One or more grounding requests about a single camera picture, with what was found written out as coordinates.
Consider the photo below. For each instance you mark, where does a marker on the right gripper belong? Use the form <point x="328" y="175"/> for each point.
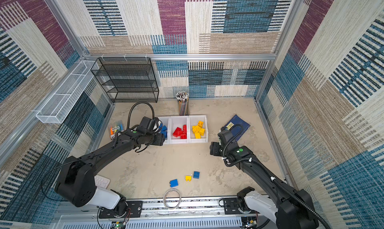
<point x="213" y="148"/>

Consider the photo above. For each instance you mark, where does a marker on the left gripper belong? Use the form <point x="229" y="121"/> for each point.
<point x="160" y="140"/>

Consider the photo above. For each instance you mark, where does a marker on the long red brick top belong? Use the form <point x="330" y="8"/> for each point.
<point x="177" y="132"/>

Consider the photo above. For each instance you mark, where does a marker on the small yellow brick bottom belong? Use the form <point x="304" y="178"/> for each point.
<point x="188" y="178"/>

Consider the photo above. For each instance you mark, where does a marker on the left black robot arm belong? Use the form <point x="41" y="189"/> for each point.
<point x="76" y="180"/>

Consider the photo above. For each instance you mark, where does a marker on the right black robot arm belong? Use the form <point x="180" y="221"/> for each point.
<point x="283" y="205"/>

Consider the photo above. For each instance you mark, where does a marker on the left white bin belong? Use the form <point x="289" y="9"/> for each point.
<point x="164" y="124"/>

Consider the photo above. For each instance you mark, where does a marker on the white bin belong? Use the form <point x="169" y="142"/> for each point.
<point x="178" y="121"/>
<point x="193" y="121"/>
<point x="164" y="124"/>

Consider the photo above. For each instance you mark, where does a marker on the middle white bin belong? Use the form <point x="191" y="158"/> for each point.
<point x="178" y="121"/>

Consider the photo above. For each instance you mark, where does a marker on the blue book yellow label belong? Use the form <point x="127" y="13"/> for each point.
<point x="237" y="126"/>

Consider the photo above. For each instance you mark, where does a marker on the right white bin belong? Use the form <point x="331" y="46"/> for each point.
<point x="193" y="121"/>

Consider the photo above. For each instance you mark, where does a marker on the marker pen pack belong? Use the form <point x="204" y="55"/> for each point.
<point x="114" y="127"/>

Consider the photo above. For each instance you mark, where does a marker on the cup of coloured pencils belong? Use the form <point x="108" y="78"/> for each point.
<point x="183" y="99"/>

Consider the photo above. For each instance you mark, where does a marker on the pink white calculator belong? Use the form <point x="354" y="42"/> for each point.
<point x="102" y="182"/>

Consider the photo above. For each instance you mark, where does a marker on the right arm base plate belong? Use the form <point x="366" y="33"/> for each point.
<point x="231" y="206"/>

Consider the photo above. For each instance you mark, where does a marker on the black wire shelf rack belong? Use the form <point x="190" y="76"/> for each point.
<point x="126" y="80"/>

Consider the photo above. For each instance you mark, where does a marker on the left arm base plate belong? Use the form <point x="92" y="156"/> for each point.
<point x="132" y="209"/>

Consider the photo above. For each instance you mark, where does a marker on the white wire mesh basket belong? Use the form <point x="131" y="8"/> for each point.
<point x="60" y="104"/>

